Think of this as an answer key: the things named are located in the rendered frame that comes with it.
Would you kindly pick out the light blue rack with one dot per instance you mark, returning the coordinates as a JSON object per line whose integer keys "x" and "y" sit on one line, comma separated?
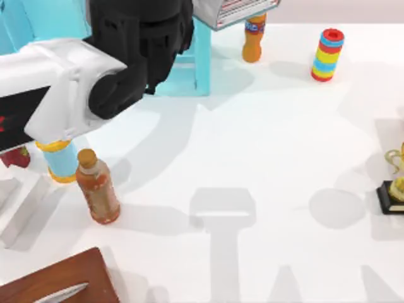
{"x": 195, "y": 75}

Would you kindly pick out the orange bottle with blue label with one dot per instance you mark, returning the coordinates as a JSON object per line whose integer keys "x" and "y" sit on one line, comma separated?
{"x": 252, "y": 44}

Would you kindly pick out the red-topped stack of coloured rings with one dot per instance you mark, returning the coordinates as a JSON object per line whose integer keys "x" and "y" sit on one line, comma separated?
{"x": 326, "y": 57}

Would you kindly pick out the brown tea bottle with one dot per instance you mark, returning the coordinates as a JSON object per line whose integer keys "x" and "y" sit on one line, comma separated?
{"x": 99, "y": 192}

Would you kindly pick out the red toy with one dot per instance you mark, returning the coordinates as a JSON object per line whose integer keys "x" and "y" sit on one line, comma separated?
{"x": 17, "y": 158}

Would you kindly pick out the brown wooden box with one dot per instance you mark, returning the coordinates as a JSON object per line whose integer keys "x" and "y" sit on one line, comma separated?
{"x": 57, "y": 277}

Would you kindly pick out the gold trophy on black base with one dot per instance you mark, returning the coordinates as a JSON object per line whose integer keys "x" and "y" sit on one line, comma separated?
{"x": 394, "y": 192}

